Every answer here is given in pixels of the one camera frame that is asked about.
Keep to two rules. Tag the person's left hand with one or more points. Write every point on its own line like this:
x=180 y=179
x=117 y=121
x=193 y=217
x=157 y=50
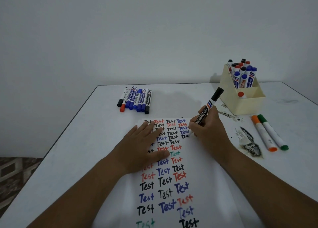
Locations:
x=135 y=155

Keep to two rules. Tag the person's right hand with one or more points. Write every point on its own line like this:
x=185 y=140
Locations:
x=213 y=136

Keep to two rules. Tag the person's left little finger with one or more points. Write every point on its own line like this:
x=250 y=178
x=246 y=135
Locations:
x=132 y=132

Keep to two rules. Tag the person's left middle finger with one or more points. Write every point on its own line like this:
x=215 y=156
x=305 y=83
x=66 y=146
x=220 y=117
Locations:
x=149 y=129

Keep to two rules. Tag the person's left thumb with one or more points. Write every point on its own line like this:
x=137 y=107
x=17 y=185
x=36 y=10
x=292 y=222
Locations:
x=160 y=156

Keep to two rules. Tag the person's right thumb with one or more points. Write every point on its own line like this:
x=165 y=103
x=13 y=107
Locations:
x=195 y=122

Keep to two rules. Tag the black capped whiteboard marker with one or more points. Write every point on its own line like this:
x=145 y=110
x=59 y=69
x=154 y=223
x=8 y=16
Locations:
x=213 y=99

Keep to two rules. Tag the white paper sheet with writing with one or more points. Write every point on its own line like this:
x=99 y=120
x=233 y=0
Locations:
x=169 y=185

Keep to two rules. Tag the person's left forearm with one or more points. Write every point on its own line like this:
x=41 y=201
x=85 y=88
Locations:
x=79 y=198

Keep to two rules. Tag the person's right forearm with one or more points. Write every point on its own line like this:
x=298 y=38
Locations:
x=268 y=195

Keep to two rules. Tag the row of whiteboard markers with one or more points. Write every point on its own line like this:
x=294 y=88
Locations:
x=135 y=100

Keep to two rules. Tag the red capped marker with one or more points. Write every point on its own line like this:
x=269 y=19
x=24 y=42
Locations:
x=241 y=94

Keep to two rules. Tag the cream plastic marker holder box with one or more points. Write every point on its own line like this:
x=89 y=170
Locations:
x=246 y=103

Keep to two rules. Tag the bunch of upright markers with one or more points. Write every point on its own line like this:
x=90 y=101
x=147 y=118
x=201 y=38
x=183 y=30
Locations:
x=242 y=73

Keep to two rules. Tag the orange capped white marker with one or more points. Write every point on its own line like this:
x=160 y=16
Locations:
x=263 y=133

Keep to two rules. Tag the green capped white marker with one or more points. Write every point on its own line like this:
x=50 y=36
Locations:
x=273 y=133

